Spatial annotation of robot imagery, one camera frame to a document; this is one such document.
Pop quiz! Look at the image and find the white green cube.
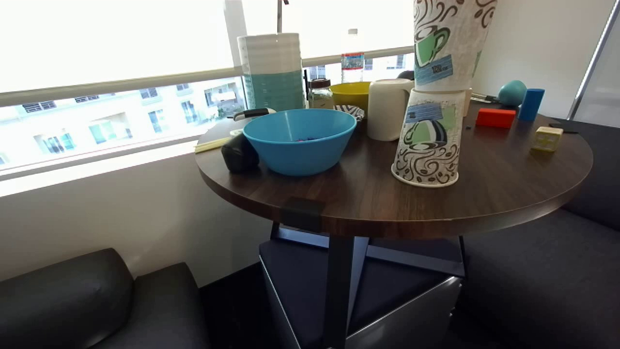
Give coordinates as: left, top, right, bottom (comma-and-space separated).
533, 127, 564, 152

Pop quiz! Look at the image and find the black small round object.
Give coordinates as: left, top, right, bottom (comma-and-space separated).
221, 134, 260, 173

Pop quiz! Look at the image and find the dark sofa seat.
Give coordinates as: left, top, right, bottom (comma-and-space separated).
459, 123, 620, 349

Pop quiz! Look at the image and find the patterned paper cup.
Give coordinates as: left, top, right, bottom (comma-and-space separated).
391, 90, 465, 189
415, 0, 498, 92

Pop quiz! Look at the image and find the blue cylinder block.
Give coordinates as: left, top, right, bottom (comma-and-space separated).
517, 88, 544, 123

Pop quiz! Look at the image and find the dark ottoman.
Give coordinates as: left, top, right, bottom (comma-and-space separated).
0, 249, 211, 349

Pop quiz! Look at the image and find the white ceramic mug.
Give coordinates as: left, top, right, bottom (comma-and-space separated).
366, 80, 413, 142

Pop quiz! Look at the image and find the yellow bowl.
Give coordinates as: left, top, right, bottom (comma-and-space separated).
331, 82, 370, 111

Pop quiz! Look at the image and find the red block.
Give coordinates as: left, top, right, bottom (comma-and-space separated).
477, 109, 515, 130

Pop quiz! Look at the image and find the blue plastic bowl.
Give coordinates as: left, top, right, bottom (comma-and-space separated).
242, 109, 357, 177

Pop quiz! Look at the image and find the round wooden table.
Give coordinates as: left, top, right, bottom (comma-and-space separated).
196, 119, 593, 349

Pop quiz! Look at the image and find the white and teal cup stack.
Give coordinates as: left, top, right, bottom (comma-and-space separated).
238, 33, 304, 111

